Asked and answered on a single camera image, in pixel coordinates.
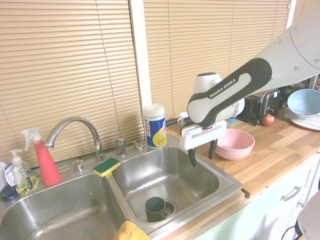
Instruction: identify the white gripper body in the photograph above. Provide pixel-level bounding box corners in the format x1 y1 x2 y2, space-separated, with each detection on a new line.
179 120 228 152

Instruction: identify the red apple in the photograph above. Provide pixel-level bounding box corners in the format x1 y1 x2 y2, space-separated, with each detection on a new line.
261 113 276 128

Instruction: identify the black silver toaster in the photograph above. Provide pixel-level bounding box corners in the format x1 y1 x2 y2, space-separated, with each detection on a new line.
240 88 282 123

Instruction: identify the sink drain strainer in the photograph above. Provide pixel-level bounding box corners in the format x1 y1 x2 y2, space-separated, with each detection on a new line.
163 198 178 218

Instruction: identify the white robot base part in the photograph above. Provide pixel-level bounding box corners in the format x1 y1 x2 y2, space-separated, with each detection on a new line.
295 192 320 240

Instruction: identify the yellow hand soap pump bottle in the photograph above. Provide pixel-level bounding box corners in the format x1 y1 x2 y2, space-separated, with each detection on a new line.
9 149 40 196

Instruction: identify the white plate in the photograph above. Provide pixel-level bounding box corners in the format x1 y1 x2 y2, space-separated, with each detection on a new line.
289 116 320 132

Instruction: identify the chrome soap dispenser knob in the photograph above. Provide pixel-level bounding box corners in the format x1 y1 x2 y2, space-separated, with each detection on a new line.
72 159 85 173

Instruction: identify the white mug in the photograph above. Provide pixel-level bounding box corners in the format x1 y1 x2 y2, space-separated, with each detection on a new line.
177 112 193 127

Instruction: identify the blue dish soap bottle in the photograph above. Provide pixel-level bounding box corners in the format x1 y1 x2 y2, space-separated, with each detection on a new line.
0 161 19 203

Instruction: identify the pink plastic bowl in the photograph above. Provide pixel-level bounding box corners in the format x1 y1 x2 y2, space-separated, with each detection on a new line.
215 128 256 161

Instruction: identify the chrome gooseneck faucet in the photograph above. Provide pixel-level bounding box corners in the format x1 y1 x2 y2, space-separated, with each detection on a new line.
44 116 107 165

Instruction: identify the disinfecting wipes canister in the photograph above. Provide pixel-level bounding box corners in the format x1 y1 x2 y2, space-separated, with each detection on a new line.
143 103 168 150

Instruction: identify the yellow green sponge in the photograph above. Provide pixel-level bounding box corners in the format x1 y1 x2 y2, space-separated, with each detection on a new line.
92 157 121 179

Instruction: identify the light blue bowl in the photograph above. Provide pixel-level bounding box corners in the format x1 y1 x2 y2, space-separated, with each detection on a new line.
286 88 320 120

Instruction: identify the red spray bottle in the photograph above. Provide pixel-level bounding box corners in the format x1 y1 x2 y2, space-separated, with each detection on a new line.
20 127 63 187

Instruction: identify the light green cabinet drawer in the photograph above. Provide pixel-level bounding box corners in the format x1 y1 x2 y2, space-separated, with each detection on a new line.
159 152 320 240

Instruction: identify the dark green cup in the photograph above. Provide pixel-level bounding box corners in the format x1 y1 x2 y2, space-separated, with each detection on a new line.
144 196 167 223

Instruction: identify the chrome side sprayer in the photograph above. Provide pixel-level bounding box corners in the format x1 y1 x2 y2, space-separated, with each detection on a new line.
115 137 127 158

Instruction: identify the clear plastic container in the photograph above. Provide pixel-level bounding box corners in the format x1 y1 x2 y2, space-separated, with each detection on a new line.
282 101 320 121

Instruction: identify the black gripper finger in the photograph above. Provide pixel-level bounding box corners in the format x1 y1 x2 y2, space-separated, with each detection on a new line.
208 138 218 161
188 147 197 169

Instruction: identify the beige window blind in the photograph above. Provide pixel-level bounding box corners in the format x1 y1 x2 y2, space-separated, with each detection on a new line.
0 0 147 168
143 0 291 121

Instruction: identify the orange cloth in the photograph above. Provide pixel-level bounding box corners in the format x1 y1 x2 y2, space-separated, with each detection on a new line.
112 220 151 240

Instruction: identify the silver drawer handle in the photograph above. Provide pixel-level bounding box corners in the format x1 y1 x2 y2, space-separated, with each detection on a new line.
280 186 302 202

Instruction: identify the stainless steel double sink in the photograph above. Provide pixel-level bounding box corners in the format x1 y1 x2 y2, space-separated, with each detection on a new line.
0 134 243 240

